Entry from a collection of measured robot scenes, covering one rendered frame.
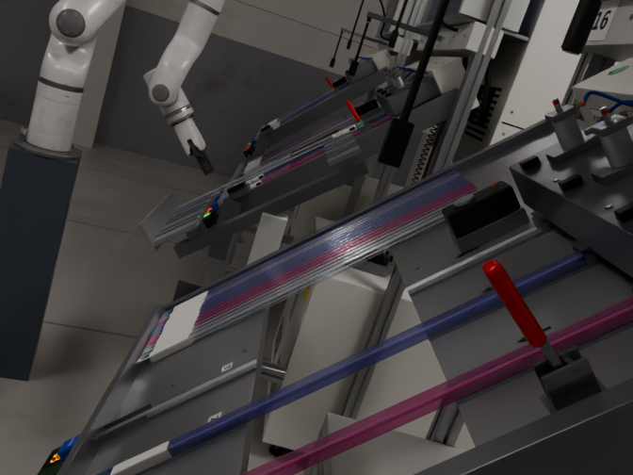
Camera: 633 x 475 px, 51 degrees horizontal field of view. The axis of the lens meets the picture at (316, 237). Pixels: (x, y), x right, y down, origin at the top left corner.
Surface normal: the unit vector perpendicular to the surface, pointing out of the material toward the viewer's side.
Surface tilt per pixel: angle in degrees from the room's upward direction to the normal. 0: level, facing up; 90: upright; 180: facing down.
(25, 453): 0
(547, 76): 90
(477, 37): 90
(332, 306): 90
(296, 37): 90
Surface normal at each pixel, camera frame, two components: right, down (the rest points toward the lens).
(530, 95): 0.02, 0.26
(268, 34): 0.24, 0.33
